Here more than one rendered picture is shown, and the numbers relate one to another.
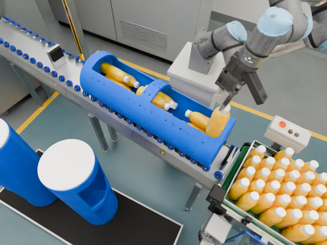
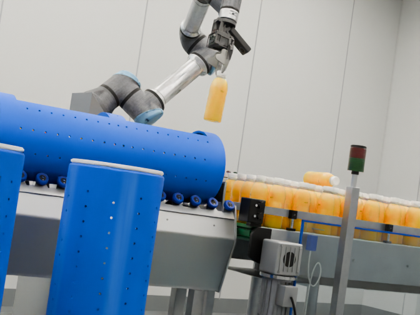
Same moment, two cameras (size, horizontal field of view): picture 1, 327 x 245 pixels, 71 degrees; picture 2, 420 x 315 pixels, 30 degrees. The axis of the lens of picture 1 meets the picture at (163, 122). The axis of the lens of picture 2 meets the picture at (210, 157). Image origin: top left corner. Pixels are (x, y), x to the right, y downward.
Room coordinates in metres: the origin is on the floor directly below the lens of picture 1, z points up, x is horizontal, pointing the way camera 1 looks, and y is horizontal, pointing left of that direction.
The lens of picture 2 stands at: (-0.90, 2.40, 0.98)
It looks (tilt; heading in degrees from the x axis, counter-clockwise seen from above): 3 degrees up; 298
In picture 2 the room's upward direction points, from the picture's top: 8 degrees clockwise
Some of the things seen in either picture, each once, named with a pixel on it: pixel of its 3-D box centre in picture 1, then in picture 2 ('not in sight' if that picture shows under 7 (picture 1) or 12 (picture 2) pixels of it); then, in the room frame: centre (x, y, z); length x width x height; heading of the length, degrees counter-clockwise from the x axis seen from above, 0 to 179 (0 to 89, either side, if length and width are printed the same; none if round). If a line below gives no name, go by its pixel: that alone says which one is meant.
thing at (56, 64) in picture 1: (57, 57); not in sight; (1.25, 0.77, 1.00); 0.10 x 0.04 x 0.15; 148
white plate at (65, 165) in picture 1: (66, 163); (117, 167); (0.45, 0.48, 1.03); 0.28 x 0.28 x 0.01
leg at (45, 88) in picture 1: (40, 78); not in sight; (1.68, 1.33, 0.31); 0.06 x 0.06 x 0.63; 58
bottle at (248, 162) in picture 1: (249, 166); (238, 199); (0.50, -0.47, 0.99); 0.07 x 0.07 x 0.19
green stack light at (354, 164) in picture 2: not in sight; (355, 165); (0.04, -0.49, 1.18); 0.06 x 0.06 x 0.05
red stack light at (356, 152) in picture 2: not in sight; (357, 153); (0.04, -0.49, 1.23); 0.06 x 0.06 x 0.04
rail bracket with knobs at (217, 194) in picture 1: (216, 195); (251, 212); (0.36, -0.29, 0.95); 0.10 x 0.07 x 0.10; 148
